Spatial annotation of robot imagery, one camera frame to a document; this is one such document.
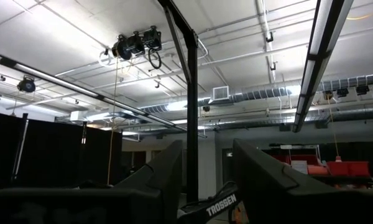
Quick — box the black curtain partition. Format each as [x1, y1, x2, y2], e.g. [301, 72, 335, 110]
[0, 110, 124, 192]

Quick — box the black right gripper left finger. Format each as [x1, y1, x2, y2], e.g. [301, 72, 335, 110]
[0, 139, 184, 224]

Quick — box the white ring on ceiling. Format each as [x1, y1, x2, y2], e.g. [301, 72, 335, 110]
[98, 49, 113, 68]

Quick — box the orange plastic object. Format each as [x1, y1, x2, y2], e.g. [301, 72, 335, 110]
[228, 202, 249, 224]

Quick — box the black metal frame post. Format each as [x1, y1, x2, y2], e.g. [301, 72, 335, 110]
[157, 0, 200, 203]

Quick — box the hanging black cable loop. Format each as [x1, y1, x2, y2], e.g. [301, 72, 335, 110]
[147, 49, 162, 70]

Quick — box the hanging orange cord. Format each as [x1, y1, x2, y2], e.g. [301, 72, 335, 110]
[328, 96, 343, 162]

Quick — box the orange storage bin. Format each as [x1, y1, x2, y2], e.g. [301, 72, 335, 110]
[306, 164, 329, 175]

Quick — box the red storage bin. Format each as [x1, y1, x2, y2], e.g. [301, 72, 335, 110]
[326, 161, 371, 177]

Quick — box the long LED light bar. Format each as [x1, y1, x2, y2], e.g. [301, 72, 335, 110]
[292, 0, 355, 133]

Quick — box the white ceiling vent grille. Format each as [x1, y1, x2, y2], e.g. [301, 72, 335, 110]
[208, 85, 230, 105]

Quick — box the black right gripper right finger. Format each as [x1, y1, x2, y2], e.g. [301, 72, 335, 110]
[233, 138, 373, 224]

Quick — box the silver ventilation duct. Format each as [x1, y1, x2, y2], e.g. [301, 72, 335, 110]
[139, 73, 373, 114]

